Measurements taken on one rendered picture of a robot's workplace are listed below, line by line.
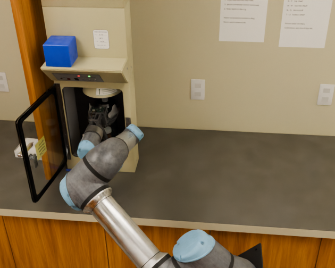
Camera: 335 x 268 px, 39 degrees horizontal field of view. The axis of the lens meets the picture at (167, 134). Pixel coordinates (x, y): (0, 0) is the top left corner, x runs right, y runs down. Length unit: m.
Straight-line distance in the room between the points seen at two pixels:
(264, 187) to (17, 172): 1.13
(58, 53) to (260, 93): 1.06
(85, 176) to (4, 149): 1.05
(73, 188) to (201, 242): 0.43
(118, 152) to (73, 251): 0.82
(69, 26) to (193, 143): 0.88
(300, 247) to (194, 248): 0.78
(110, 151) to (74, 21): 0.61
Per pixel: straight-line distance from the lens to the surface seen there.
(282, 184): 2.18
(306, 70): 2.40
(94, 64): 1.88
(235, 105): 2.46
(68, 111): 2.13
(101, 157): 1.50
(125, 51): 1.91
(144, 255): 1.48
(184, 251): 1.42
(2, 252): 2.38
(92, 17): 1.89
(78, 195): 1.53
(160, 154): 2.32
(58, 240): 2.21
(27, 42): 1.93
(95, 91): 2.04
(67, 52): 1.85
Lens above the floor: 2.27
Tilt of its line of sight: 33 degrees down
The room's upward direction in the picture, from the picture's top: 1 degrees counter-clockwise
